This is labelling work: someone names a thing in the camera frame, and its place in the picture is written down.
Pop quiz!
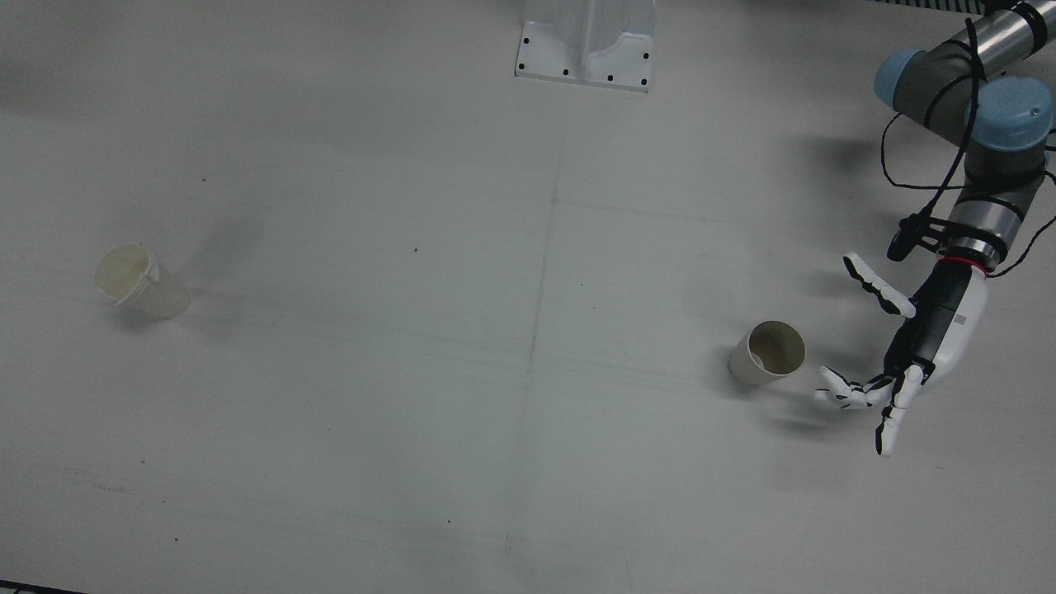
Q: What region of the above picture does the white aluminium camera post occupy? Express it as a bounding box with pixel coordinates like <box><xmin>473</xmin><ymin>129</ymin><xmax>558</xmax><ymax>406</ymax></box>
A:
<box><xmin>515</xmin><ymin>0</ymin><xmax>658</xmax><ymax>92</ymax></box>

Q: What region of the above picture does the beige paper cup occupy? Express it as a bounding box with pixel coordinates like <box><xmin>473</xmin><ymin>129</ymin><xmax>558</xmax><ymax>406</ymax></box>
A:
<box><xmin>728</xmin><ymin>320</ymin><xmax>807</xmax><ymax>389</ymax></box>

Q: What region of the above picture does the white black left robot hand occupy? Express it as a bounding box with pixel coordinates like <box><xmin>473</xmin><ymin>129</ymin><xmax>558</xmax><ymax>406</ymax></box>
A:
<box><xmin>814</xmin><ymin>252</ymin><xmax>990</xmax><ymax>457</ymax></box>

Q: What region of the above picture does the white paper cup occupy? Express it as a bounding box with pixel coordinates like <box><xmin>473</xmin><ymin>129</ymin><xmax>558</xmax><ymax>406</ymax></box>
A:
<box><xmin>93</xmin><ymin>243</ymin><xmax>192</xmax><ymax>320</ymax></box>

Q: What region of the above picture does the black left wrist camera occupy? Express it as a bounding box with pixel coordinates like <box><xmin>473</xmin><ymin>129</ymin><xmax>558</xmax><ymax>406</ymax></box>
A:
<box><xmin>887</xmin><ymin>212</ymin><xmax>946</xmax><ymax>263</ymax></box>

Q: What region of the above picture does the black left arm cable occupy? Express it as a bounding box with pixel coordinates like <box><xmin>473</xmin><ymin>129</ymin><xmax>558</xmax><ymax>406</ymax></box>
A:
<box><xmin>879</xmin><ymin>15</ymin><xmax>1056</xmax><ymax>278</ymax></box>

